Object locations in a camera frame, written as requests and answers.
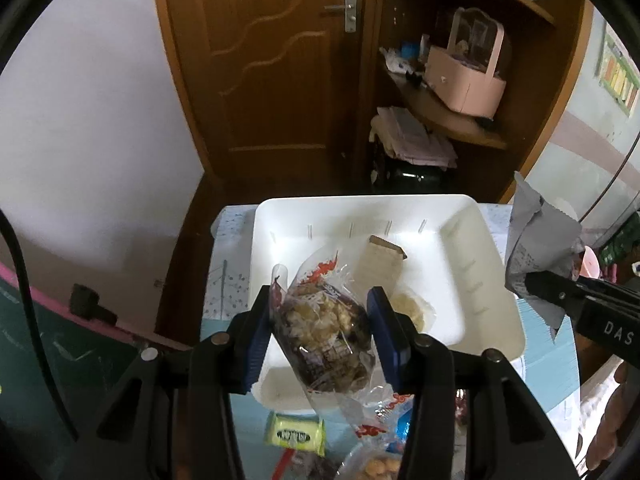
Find black glossy jar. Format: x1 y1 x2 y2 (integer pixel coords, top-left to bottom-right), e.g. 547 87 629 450
372 140 451 193

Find black clip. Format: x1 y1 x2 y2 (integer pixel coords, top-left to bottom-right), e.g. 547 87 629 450
69 284 118 323

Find brown wooden door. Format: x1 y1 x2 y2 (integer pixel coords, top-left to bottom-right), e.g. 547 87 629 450
150 0 381 191

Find metal door handle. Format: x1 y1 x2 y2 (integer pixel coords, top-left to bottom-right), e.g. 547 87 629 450
322 0 358 33

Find person's right hand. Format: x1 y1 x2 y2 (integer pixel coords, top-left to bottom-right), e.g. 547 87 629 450
585 360 637 471

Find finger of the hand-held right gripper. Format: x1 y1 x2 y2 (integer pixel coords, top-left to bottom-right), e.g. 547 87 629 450
522 270 592 312

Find folded pink cloths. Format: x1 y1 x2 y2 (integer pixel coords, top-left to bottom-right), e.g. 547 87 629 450
370 106 458 168

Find dark red snack packet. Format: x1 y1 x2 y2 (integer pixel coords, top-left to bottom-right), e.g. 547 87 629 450
270 450 341 480

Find patterned tablecloth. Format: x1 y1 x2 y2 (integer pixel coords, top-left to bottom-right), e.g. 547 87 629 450
200 204 581 480

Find yellow green snack packet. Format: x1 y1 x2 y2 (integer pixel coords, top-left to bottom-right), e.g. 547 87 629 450
264 411 327 456

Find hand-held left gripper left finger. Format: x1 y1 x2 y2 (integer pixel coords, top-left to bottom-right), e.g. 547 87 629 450
65 285 276 480

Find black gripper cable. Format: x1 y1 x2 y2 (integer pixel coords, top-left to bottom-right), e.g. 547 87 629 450
0 207 78 441

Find brown beige wafer packet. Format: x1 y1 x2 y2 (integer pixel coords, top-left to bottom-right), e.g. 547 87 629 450
352 235 407 293

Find clear packet brown candies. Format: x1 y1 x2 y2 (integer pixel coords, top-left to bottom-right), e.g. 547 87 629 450
270 252 401 416

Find pink handled basket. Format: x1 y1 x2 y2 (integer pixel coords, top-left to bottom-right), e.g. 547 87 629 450
424 7 508 117

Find grey paper packet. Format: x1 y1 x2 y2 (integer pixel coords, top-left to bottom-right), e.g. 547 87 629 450
504 171 585 336

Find wall poster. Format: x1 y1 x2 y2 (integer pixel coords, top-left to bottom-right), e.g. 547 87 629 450
595 22 640 116

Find white clutter on shelf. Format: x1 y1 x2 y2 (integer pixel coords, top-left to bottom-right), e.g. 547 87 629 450
380 47 413 78

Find black wall cable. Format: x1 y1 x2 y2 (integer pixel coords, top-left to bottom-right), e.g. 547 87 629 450
580 132 640 221

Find white plastic tray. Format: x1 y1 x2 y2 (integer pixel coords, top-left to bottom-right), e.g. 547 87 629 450
250 194 527 413

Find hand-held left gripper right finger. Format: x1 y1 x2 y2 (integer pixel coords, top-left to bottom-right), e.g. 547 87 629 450
366 285 576 480

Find pale snack clear packet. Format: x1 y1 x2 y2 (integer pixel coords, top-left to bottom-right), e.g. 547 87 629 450
390 290 437 333

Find pink framed green chalkboard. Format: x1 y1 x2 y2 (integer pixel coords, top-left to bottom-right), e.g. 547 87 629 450
0 260 196 480

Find wooden corner shelf cabinet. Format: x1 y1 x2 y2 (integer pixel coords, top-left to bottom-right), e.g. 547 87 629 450
365 0 596 206

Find clear packet orange snacks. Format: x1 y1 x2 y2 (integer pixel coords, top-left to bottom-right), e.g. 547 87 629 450
335 385 416 480

